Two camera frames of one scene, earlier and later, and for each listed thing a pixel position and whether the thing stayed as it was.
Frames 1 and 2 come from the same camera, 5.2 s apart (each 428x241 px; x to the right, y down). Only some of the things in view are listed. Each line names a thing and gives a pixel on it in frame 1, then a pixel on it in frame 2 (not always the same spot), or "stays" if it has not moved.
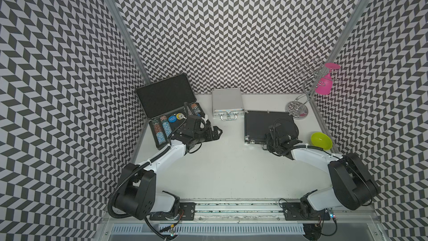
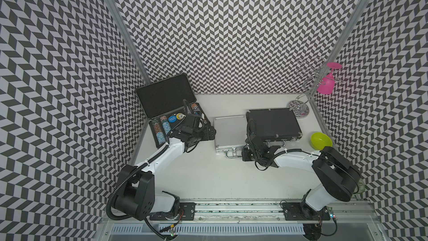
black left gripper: [210, 137] stays
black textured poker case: [257, 124] stays
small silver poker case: [227, 103] to [230, 135]
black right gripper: [268, 134] to [244, 155]
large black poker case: [165, 105] stays
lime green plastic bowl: [321, 140] stays
